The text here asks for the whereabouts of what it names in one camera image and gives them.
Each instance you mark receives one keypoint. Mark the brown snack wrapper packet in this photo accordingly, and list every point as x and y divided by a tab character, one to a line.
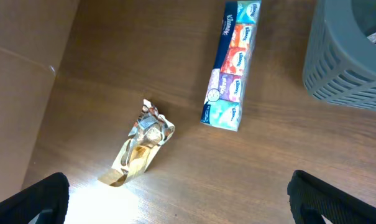
149	133

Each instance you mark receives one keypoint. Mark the Kleenex tissue multipack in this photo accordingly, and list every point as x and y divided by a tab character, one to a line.
226	88

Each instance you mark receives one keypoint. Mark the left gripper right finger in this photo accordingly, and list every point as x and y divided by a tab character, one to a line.
312	200

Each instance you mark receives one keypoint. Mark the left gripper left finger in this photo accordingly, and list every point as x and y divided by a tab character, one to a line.
43	202

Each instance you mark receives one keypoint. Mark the grey plastic shopping basket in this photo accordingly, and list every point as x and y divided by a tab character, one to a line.
340	62

